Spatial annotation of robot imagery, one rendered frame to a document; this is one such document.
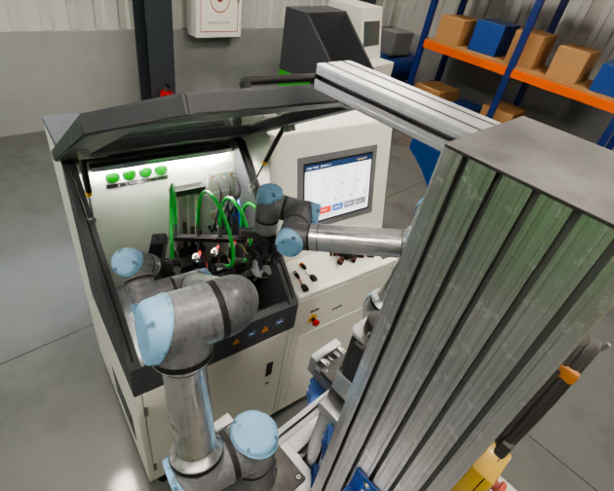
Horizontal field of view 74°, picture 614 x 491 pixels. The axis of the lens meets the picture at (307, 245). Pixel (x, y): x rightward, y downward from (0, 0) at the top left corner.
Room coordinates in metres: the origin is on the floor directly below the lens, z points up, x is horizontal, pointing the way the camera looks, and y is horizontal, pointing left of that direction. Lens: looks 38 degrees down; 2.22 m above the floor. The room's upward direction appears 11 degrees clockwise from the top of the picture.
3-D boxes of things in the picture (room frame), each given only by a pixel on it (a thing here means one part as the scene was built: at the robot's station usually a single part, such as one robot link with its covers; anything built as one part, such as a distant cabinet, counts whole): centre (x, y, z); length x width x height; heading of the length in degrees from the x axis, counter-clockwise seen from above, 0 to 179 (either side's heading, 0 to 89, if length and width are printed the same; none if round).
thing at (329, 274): (1.55, -0.20, 0.96); 0.70 x 0.22 x 0.03; 132
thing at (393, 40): (7.45, -0.78, 0.56); 1.00 x 0.48 x 1.12; 140
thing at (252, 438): (0.49, 0.04, 1.20); 0.13 x 0.12 x 0.14; 129
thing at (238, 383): (1.00, 0.25, 0.44); 0.65 x 0.02 x 0.68; 132
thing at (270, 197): (1.03, 0.13, 1.55); 0.09 x 0.08 x 0.11; 86
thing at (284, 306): (1.02, 0.26, 0.87); 0.62 x 0.04 x 0.16; 132
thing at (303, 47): (5.52, 0.04, 0.77); 1.30 x 0.85 x 1.55; 148
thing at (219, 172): (1.55, 0.42, 1.20); 0.13 x 0.03 x 0.31; 132
